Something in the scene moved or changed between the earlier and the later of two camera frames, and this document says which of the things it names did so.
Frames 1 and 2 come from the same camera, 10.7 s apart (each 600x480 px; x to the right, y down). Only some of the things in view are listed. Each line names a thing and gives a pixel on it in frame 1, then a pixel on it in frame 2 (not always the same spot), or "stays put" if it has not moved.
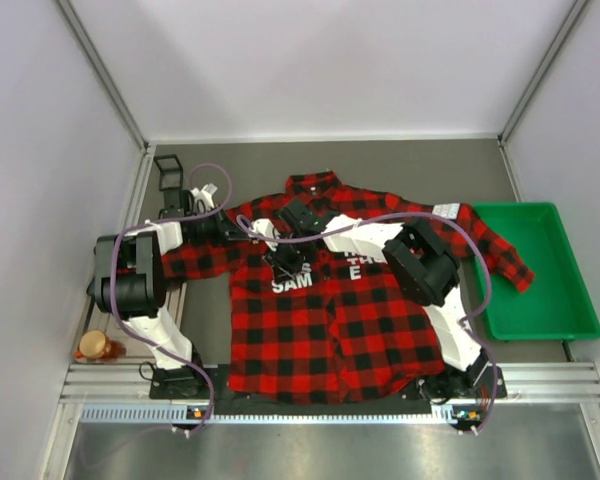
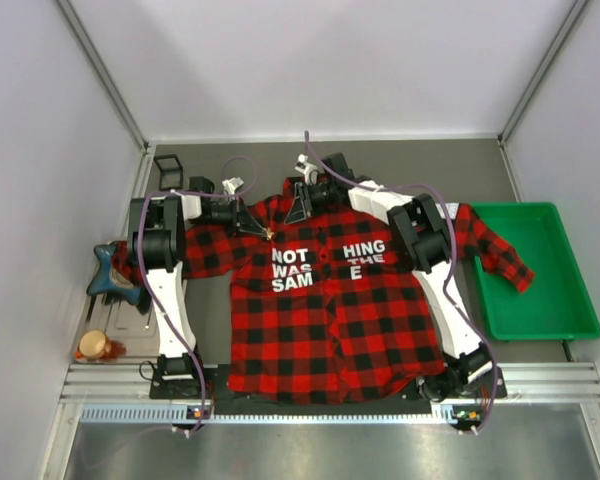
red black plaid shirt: (335, 288) stays put
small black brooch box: (171, 172) stays put
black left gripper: (232, 235) to (236, 215)
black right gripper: (288, 256) to (309, 193)
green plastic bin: (558, 305) stays put
